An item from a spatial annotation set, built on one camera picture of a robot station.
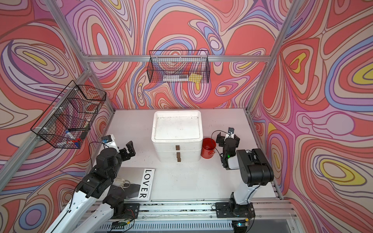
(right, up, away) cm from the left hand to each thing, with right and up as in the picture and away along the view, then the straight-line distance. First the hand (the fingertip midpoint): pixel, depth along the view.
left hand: (125, 144), depth 73 cm
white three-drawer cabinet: (+26, +4, +2) cm, 27 cm away
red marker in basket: (-19, +3, -9) cm, 21 cm away
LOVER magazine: (+5, -24, +5) cm, 25 cm away
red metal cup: (+45, -5, +16) cm, 48 cm away
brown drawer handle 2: (+27, -7, +7) cm, 28 cm away
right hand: (+59, +2, +22) cm, 63 cm away
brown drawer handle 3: (+26, -12, +15) cm, 32 cm away
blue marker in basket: (-28, +5, -1) cm, 28 cm away
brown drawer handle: (+26, -2, +2) cm, 27 cm away
